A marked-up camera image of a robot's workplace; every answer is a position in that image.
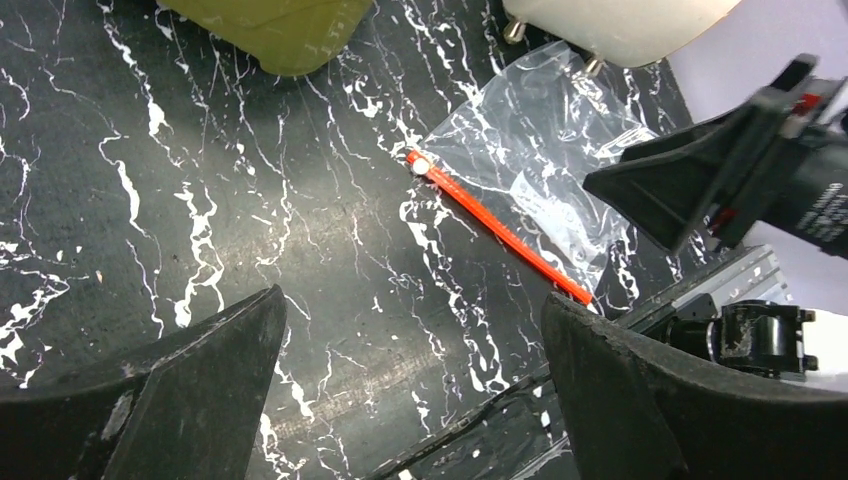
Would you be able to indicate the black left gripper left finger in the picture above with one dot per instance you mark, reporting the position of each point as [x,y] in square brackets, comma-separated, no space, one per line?
[186,406]

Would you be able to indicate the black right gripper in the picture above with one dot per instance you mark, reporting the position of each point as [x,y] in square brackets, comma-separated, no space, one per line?
[780,158]

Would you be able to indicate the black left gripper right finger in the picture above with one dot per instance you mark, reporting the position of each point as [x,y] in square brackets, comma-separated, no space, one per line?
[635,408]

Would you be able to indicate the clear zip bag orange zipper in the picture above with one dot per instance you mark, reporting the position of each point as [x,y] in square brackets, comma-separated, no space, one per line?
[516,155]

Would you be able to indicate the white cylindrical appliance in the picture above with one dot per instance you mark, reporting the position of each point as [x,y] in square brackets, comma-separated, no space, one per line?
[627,33]

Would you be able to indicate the olive green plastic bin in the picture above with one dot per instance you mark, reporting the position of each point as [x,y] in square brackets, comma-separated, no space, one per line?
[288,38]

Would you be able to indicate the black motor base mount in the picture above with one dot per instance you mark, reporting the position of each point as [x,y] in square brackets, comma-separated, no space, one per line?
[753,336]

